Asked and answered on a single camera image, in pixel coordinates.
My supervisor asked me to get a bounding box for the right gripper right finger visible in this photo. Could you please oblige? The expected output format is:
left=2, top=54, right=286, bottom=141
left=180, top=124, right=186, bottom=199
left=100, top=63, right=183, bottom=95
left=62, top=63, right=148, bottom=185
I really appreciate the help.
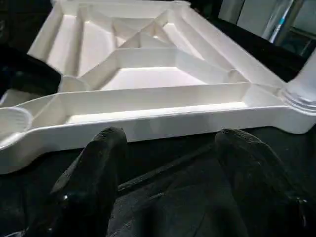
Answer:
left=214, top=128, right=316, bottom=237

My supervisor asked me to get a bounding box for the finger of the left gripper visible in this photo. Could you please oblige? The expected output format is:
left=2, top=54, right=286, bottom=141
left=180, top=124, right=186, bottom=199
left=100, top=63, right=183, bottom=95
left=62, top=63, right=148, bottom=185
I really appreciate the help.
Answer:
left=0, top=47, right=63, bottom=97

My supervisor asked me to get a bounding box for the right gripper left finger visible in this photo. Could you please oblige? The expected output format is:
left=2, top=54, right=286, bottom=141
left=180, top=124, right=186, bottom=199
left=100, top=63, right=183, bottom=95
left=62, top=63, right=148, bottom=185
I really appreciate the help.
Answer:
left=30, top=127, right=128, bottom=237

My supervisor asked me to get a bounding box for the white plastic table leg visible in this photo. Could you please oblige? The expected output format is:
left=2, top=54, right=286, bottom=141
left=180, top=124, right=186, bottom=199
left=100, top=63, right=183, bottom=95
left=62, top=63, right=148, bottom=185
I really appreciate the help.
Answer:
left=284, top=62, right=316, bottom=117

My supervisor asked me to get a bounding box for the white plastic table top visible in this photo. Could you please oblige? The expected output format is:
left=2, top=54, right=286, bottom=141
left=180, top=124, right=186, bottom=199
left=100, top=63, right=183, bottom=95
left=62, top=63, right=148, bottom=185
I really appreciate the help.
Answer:
left=0, top=0, right=316, bottom=174

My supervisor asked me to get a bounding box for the black work mat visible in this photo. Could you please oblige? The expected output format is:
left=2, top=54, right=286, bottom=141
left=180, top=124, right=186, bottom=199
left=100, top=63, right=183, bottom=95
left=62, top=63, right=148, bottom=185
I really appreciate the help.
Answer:
left=0, top=0, right=316, bottom=237

